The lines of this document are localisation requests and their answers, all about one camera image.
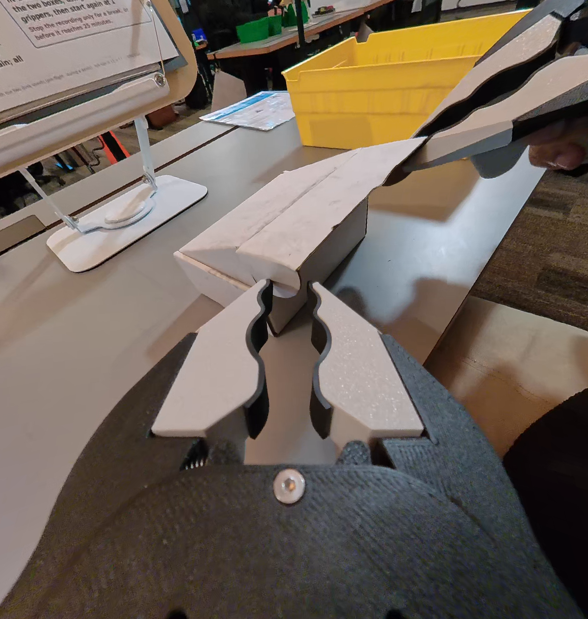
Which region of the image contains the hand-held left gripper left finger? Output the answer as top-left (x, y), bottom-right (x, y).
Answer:
top-left (151, 279), bottom-right (274, 455)

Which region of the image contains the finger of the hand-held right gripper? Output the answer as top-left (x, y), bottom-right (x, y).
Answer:
top-left (402, 53), bottom-right (588, 179)
top-left (412, 12), bottom-right (565, 138)

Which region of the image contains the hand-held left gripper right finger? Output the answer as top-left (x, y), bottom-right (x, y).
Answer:
top-left (309, 281), bottom-right (425, 445)

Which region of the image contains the white cardboard mailer box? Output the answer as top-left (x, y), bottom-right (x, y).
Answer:
top-left (174, 137), bottom-right (427, 337)

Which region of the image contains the grey desk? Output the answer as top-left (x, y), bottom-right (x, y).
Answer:
top-left (0, 116), bottom-right (546, 610)

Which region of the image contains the person's right hand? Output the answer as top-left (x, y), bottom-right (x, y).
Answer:
top-left (528, 118), bottom-right (588, 171)

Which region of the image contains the yellow plastic bin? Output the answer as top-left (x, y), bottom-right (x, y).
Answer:
top-left (282, 10), bottom-right (534, 151)

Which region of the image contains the long wooden table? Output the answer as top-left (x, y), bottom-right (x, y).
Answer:
top-left (208, 0), bottom-right (396, 61)

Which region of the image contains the green plastic bin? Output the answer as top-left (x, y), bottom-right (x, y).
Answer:
top-left (269, 2), bottom-right (310, 37)
top-left (236, 19), bottom-right (270, 43)

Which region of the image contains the person's black sweater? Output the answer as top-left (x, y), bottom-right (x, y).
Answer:
top-left (504, 382), bottom-right (588, 619)

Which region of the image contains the blue white paper sheet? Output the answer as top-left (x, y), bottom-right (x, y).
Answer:
top-left (199, 91), bottom-right (295, 131)

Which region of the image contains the printed instruction sheet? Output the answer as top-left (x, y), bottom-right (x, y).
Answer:
top-left (0, 0), bottom-right (179, 119)

